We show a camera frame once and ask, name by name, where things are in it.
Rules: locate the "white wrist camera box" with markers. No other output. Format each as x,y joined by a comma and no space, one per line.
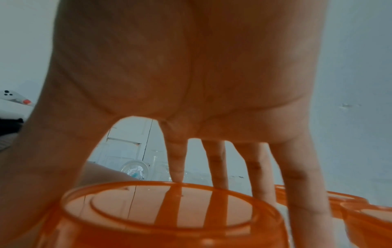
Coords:
12,101

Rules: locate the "person's right hand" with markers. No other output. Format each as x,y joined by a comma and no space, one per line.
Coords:
183,60

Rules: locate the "large orange lid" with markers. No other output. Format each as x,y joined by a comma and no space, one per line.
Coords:
367,222

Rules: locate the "person's left hand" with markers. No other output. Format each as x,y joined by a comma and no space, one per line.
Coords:
101,174

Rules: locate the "small orange lid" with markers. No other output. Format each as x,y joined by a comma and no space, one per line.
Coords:
346,197
122,205

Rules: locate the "white panelled door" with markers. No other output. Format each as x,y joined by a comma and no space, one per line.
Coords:
128,130

